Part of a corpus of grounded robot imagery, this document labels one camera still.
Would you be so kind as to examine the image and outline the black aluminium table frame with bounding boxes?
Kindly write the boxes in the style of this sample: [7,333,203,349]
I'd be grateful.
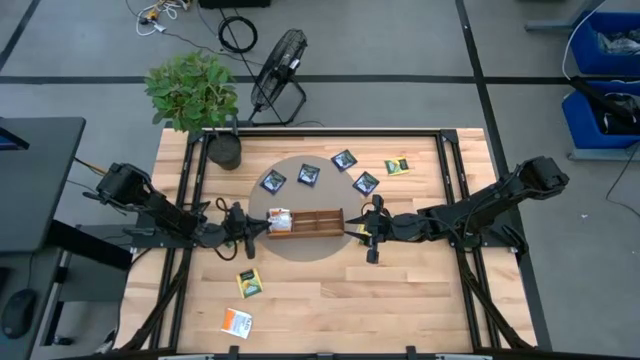
[112,127,554,360]

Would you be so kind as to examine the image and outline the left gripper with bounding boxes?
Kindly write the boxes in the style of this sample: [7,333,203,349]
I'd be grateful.
[224,201,272,241]

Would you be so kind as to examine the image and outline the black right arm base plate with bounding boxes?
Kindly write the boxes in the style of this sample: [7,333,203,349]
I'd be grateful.
[444,207,521,251]

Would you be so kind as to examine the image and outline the black desk crossbeam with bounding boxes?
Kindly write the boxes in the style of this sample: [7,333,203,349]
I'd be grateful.
[47,219,134,271]

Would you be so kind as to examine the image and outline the black floor fan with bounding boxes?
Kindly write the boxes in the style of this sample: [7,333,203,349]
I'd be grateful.
[248,28,309,128]

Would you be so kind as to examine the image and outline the round grey mat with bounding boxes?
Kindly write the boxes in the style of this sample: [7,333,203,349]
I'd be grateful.
[247,154,364,264]

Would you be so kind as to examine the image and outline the black equipment box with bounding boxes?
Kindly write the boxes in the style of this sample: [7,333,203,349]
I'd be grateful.
[198,0,272,10]

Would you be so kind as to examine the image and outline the grey cart base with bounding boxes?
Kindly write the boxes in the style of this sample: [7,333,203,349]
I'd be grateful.
[567,144,640,162]

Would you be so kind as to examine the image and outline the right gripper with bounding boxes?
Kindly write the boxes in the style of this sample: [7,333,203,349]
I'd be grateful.
[344,195,401,249]

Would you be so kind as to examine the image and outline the green leafy plant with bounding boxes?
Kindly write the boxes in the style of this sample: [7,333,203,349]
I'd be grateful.
[143,48,240,134]

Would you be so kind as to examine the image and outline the dark grey desk surface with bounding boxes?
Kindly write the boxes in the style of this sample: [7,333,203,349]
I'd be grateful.
[0,247,69,360]

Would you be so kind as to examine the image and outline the dark grey plant pot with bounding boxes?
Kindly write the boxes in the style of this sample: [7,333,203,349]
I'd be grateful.
[206,130,244,171]

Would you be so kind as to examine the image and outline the dark computer monitor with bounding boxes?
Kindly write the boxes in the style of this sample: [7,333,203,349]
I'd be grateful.
[0,117,30,151]

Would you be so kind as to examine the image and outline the black computer mouse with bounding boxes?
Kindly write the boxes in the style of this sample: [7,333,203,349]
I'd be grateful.
[0,288,37,340]

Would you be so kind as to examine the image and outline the white and yellow cable bundle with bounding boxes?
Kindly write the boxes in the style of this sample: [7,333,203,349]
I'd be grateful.
[134,0,194,37]

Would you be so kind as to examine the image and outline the black desk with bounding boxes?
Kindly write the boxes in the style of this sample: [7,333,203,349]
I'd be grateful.
[0,116,87,254]

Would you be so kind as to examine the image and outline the wooden tea organizer box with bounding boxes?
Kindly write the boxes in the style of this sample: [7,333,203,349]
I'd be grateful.
[265,207,346,240]

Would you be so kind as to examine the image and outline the black metal bar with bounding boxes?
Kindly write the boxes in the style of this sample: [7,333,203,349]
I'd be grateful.
[569,74,634,126]

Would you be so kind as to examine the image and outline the dark items in bin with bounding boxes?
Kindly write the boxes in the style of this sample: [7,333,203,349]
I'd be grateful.
[599,92,640,135]

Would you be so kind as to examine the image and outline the dark blue tea bag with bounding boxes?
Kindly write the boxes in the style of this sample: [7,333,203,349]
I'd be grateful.
[329,149,358,173]
[352,170,381,198]
[259,168,288,195]
[296,163,322,189]

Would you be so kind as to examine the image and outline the coiled black cable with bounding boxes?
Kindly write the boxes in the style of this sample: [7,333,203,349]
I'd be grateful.
[217,14,260,55]

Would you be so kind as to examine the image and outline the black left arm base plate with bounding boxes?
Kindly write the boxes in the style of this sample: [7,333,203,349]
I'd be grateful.
[130,209,202,250]

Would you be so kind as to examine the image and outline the crumpled clear plastic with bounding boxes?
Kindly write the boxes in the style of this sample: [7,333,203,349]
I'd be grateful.
[597,29,640,55]

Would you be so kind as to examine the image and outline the blue storage bin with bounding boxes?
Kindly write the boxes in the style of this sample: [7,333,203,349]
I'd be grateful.
[561,79,640,151]
[569,10,640,77]

